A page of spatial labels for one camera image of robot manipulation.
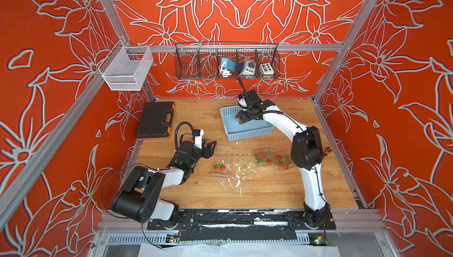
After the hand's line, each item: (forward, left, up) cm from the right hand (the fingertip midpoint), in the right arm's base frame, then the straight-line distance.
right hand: (240, 114), depth 96 cm
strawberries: (-19, -12, -11) cm, 25 cm away
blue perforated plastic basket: (-4, +3, -11) cm, 12 cm away
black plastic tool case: (+2, +51, -8) cm, 52 cm away
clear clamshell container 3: (-23, +9, -11) cm, 28 cm away
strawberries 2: (-26, +11, -11) cm, 31 cm away
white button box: (+18, -14, +17) cm, 29 cm away
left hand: (-16, +15, -2) cm, 22 cm away
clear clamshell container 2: (-17, -9, -10) cm, 22 cm away
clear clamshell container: (-27, -20, -10) cm, 35 cm away
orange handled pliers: (-16, -47, -11) cm, 50 cm away
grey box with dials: (+15, -4, +20) cm, 26 cm away
